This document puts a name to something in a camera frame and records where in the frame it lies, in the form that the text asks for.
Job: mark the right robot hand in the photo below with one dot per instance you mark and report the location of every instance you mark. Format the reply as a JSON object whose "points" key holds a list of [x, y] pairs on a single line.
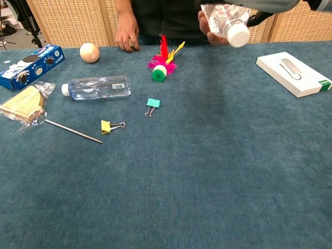
{"points": [[264, 6]]}

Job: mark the person's right hand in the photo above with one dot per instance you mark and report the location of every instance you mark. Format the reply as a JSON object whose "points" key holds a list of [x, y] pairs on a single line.
{"points": [[127, 33]]}

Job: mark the person's left hand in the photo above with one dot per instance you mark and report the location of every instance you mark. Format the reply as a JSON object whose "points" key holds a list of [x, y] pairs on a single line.
{"points": [[203, 26]]}

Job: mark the round clear red-label water bottle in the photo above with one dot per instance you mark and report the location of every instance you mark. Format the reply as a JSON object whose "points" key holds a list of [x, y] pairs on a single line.
{"points": [[225, 20]]}

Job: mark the person's right forearm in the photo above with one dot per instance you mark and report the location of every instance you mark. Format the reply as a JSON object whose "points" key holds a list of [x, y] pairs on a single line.
{"points": [[125, 10]]}

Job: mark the person's torso in black shirt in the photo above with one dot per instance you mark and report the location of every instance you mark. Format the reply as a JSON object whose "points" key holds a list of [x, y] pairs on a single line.
{"points": [[171, 18]]}

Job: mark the square clear water bottle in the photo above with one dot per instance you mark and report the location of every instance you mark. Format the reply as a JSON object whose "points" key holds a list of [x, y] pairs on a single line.
{"points": [[98, 86]]}

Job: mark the wicker screen panel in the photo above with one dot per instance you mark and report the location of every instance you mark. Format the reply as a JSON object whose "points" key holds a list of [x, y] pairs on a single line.
{"points": [[110, 20], [262, 35], [303, 26], [70, 23]]}

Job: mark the wooden ball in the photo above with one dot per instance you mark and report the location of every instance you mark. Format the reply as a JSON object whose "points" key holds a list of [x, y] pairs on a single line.
{"points": [[89, 52]]}

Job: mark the feather shuttlecock with green base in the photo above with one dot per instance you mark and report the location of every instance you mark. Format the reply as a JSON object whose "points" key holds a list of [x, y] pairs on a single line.
{"points": [[158, 74]]}

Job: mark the teal binder clip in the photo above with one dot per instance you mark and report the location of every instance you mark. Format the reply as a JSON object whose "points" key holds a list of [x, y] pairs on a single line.
{"points": [[153, 103]]}

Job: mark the white box with green stripe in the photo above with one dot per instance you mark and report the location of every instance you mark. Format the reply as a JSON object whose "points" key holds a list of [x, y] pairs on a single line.
{"points": [[290, 76]]}

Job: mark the black tripod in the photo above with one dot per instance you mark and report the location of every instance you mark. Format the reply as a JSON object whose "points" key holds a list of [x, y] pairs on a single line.
{"points": [[33, 32]]}

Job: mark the yellow binder clip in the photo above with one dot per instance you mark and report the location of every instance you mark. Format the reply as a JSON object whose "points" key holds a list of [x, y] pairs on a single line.
{"points": [[105, 127]]}

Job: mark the blue cookie box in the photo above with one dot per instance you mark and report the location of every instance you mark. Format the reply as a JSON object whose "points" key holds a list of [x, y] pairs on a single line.
{"points": [[31, 68]]}

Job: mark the thin metal rod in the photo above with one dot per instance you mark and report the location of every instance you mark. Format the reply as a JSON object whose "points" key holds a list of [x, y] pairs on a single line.
{"points": [[72, 131]]}

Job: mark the plastic-wrapped sandwich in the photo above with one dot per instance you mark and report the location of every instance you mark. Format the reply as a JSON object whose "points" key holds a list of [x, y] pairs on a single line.
{"points": [[23, 103]]}

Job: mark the blue-green tablecloth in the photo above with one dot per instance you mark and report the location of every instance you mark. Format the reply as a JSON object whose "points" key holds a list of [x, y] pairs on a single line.
{"points": [[207, 168]]}

